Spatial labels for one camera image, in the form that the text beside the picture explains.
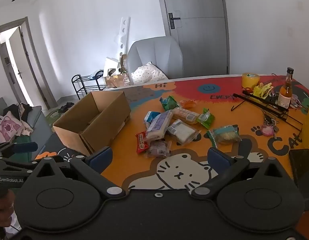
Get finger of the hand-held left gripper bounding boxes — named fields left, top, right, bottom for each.
left=0, top=142, right=39, bottom=159

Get bread packet with orange label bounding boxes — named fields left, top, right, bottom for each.
left=172, top=107, right=200, bottom=125

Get glass bottle with orange drink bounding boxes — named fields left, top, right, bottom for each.
left=277, top=67, right=294, bottom=109

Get black wire rack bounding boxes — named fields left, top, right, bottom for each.
left=231, top=90, right=304, bottom=132

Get yellow tape roll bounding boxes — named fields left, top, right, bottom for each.
left=242, top=72, right=260, bottom=89

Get blue white snack packet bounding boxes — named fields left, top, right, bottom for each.
left=144, top=111, right=161, bottom=124

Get green floor mat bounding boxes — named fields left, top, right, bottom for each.
left=46, top=107, right=67, bottom=120

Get green-edged noodle snack packet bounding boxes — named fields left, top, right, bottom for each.
left=207, top=125, right=242, bottom=148

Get teal green snack packet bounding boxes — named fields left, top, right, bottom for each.
left=160, top=95, right=180, bottom=112

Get white dotted pillow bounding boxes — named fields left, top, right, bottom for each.
left=131, top=62, right=169, bottom=84

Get pink keychain charm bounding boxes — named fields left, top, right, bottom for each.
left=260, top=125, right=274, bottom=137

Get grey door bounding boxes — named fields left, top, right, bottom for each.
left=156, top=0, right=230, bottom=79

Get clear sandwich packet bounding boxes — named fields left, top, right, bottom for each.
left=167, top=119, right=201, bottom=145

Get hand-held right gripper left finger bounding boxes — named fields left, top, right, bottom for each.
left=27, top=146, right=126, bottom=201

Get dark slippers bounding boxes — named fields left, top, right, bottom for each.
left=58, top=102, right=75, bottom=113

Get white foam piece with hole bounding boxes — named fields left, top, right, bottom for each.
left=104, top=57, right=121, bottom=75

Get purple bread packet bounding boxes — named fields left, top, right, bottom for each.
left=147, top=140, right=172, bottom=158

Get red snack packet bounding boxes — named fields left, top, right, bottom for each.
left=135, top=131, right=150, bottom=154

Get black phone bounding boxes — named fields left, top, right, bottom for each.
left=289, top=149, right=309, bottom=188

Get brown cardboard box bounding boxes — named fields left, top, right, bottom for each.
left=52, top=90, right=131, bottom=156

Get pink tote bag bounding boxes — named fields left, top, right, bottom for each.
left=0, top=115, right=22, bottom=143

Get bunch of keys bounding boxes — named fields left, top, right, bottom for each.
left=263, top=115, right=280, bottom=133

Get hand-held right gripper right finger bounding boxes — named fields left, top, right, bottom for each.
left=191, top=147, right=289, bottom=198

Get black door handle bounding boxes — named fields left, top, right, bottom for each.
left=168, top=12, right=181, bottom=29

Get long white purple snack packet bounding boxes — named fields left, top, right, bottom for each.
left=145, top=110, right=174, bottom=142

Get black metal shoe rack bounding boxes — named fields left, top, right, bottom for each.
left=71, top=70, right=106, bottom=100

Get dark printed floor rug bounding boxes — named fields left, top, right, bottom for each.
left=34, top=132, right=88, bottom=161

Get green silver snack packet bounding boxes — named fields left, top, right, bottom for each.
left=197, top=108, right=215, bottom=130

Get open doorway with grey frame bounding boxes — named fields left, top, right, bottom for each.
left=0, top=17, right=57, bottom=110

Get grey upholstered chair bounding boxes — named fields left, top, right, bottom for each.
left=126, top=36, right=184, bottom=83

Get person's left hand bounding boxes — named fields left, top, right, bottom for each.
left=0, top=189, right=16, bottom=230

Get yellow crumpled object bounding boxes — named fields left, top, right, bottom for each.
left=252, top=82, right=274, bottom=99

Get small orange snack packet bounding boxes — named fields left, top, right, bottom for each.
left=180, top=99, right=197, bottom=108

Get cardboard box with plastic wrap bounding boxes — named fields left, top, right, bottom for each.
left=104, top=74, right=131, bottom=88

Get grey sofa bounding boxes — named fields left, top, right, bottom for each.
left=0, top=97, right=53, bottom=160

